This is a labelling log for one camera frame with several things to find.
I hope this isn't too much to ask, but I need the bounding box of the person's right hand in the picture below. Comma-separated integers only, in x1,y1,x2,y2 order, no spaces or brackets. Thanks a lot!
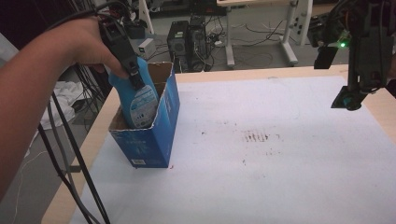
387,59,396,98

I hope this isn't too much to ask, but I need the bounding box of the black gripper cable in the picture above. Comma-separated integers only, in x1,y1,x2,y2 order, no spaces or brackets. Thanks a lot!
43,0,132,32

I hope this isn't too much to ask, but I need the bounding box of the white table cover sheet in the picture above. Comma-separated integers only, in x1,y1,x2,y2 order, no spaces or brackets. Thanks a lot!
69,76,396,224

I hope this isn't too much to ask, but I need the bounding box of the white stand leg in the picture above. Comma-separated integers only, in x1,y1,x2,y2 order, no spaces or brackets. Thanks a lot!
138,0,155,35

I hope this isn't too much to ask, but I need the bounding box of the blue cardboard box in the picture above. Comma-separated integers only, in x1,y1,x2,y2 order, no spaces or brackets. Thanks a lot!
107,61,181,169

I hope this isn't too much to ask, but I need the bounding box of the white desk frame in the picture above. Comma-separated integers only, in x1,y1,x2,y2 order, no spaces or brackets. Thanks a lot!
216,0,314,68

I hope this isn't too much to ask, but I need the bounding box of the black computer tower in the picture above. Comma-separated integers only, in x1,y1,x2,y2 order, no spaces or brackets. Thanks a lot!
166,20,191,72
188,15,213,72

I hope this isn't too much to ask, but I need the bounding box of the person's left hand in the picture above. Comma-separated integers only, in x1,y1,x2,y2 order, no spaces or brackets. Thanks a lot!
54,16,129,79

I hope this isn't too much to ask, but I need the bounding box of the white cloth on floor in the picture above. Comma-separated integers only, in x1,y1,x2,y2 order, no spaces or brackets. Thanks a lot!
40,80,88,132

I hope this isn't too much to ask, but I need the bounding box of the light wooden table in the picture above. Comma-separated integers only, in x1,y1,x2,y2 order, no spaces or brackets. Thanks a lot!
41,63,396,224

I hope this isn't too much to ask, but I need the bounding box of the thin white cord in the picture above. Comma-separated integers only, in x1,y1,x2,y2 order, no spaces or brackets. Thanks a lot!
11,148,48,224

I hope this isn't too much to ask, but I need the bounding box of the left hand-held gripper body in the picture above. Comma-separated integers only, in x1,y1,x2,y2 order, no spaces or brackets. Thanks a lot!
97,19,140,75

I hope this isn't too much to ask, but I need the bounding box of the small white box device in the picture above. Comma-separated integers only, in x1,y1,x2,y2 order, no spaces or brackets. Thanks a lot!
137,37,157,60

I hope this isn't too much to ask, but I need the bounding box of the thick black cable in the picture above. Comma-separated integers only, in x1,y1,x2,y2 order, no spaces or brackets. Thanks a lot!
36,122,94,224
50,91,111,224

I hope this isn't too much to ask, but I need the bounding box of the blue detergent bottle white cap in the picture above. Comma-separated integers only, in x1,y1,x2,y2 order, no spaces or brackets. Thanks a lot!
107,55,161,130

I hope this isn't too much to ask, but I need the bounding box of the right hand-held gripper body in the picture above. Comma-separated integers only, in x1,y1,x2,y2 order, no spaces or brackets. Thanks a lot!
307,0,396,95

